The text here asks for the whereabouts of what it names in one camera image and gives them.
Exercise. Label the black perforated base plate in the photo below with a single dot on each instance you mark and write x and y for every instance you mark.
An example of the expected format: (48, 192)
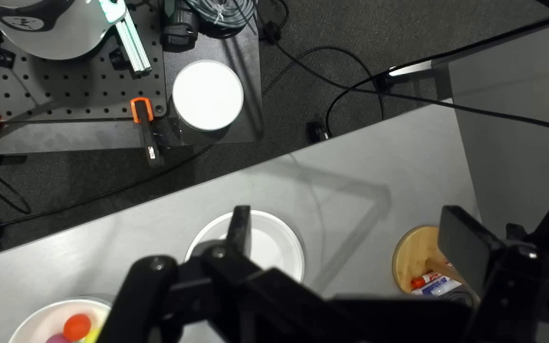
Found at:
(82, 89)

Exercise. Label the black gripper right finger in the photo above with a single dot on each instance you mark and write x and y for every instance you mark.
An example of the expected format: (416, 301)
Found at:
(509, 276)

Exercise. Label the orange ball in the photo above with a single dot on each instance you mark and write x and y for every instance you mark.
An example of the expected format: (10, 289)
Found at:
(76, 325)

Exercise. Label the white plastic plate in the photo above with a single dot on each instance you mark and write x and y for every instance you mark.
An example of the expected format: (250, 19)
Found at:
(273, 242)

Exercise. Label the orange handled clamp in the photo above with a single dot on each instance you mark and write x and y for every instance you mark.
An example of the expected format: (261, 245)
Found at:
(141, 108)

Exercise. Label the yellow ball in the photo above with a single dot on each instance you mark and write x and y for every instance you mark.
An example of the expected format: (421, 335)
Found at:
(92, 335)

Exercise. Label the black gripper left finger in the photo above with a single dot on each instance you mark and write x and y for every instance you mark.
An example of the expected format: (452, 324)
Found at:
(221, 285)

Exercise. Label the purple ball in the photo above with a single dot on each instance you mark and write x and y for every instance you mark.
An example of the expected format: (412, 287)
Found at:
(57, 339)

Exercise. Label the white ceramic bowl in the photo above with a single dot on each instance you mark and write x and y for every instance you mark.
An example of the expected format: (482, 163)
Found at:
(50, 318)

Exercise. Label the wooden mug tree stand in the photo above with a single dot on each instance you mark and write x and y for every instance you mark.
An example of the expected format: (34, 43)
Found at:
(418, 261)

